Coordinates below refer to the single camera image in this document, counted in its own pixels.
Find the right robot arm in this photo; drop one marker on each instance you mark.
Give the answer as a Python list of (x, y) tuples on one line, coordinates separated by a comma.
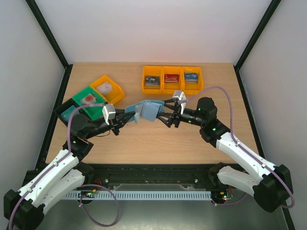
[(270, 185)]

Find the red dotted card stack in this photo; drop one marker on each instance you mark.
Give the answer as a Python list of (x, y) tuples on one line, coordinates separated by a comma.
[(88, 99)]

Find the black storage bin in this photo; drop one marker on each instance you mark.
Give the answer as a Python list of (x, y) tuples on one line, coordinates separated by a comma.
[(61, 108)]

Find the green storage bin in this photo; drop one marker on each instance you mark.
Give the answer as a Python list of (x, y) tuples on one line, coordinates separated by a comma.
[(94, 112)]

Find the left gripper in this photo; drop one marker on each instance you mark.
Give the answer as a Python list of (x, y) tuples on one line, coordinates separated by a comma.
[(114, 123)]

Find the black card stack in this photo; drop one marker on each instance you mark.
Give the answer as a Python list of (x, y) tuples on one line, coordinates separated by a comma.
[(152, 81)]

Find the white card stack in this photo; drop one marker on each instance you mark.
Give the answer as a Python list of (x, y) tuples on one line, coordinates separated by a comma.
[(105, 88)]

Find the yellow bin with red cards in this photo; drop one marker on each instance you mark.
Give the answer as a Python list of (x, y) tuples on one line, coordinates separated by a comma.
[(169, 88)]

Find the blue card stack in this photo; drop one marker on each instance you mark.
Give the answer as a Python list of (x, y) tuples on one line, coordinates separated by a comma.
[(190, 77)]

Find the yellow bin with blue cards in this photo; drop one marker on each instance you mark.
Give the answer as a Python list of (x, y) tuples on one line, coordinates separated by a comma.
[(193, 88)]

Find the yellow bin left group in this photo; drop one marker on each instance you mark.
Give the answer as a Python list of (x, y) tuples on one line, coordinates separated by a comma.
[(113, 97)]

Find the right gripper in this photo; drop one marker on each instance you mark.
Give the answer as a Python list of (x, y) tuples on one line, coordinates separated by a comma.
[(175, 115)]

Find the blue leather card holder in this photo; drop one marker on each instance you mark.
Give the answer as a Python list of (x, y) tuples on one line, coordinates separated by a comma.
[(147, 110)]

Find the yellow bin with black cards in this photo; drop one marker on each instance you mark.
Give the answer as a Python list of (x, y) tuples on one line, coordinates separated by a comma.
[(151, 71)]

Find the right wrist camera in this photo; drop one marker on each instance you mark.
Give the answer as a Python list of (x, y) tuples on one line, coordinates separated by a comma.
[(181, 99)]

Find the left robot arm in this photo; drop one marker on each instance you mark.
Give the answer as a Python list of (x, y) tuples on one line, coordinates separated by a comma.
[(27, 207)]

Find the teal card stack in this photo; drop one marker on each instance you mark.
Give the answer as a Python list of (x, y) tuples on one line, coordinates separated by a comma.
[(67, 113)]

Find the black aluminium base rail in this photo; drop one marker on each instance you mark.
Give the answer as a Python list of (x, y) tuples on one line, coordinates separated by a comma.
[(182, 174)]

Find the grey slotted cable duct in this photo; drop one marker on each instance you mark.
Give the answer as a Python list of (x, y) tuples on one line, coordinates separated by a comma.
[(141, 195)]

